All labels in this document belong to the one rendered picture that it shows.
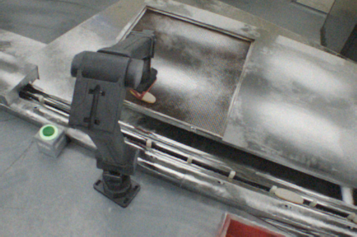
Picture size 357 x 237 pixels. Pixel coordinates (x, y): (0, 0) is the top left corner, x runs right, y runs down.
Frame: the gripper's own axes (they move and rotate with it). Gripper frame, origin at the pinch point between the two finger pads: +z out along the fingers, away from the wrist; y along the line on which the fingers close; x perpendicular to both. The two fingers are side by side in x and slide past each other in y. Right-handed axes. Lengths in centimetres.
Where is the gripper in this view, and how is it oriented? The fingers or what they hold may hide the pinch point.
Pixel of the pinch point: (142, 93)
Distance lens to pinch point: 107.6
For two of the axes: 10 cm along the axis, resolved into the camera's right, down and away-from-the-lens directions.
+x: 8.6, 4.5, -2.2
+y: -5.0, 7.0, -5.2
